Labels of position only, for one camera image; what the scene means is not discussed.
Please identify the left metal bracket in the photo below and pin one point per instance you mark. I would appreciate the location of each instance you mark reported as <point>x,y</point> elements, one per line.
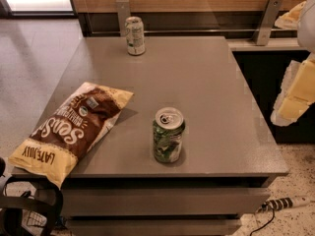
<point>123,12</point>

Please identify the right metal bracket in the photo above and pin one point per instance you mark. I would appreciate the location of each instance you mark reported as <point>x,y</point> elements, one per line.
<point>262,34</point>

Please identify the metal rail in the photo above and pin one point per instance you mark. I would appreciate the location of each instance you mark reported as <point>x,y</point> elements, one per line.
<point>191,31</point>

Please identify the white power strip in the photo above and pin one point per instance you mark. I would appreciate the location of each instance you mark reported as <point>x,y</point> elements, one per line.
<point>284,203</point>

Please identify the green soda can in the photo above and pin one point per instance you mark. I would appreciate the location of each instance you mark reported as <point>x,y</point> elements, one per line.
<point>168,128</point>

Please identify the metal bracket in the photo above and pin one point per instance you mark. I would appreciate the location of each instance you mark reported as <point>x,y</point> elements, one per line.
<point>123,12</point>
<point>262,34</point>

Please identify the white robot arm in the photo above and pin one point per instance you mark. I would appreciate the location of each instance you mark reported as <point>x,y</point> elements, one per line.
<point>306,27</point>

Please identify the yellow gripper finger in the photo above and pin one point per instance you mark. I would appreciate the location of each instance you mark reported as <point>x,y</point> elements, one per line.
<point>289,20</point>
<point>297,92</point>

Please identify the brown yellow chip bag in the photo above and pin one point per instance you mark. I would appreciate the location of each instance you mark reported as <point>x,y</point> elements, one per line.
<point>55,147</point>

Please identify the grey drawer cabinet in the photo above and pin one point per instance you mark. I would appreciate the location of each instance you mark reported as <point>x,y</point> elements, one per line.
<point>228,159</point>

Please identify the white 7up can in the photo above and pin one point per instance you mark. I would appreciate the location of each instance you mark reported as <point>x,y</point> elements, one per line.
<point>135,36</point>

